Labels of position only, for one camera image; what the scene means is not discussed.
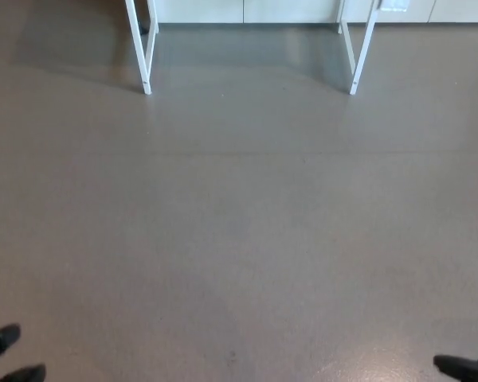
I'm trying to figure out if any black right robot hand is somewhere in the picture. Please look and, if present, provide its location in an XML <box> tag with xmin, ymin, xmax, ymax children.
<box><xmin>433</xmin><ymin>355</ymin><xmax>478</xmax><ymax>382</ymax></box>

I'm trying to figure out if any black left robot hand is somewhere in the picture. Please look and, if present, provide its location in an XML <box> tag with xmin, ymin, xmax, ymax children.
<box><xmin>0</xmin><ymin>324</ymin><xmax>47</xmax><ymax>382</ymax></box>

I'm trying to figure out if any white table with metal legs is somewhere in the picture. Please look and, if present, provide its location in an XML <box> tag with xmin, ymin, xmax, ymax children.
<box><xmin>123</xmin><ymin>0</ymin><xmax>382</xmax><ymax>96</ymax></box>

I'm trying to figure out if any white cabinet row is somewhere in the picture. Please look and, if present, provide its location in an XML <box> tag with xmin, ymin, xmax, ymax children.
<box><xmin>155</xmin><ymin>0</ymin><xmax>478</xmax><ymax>24</ymax></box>

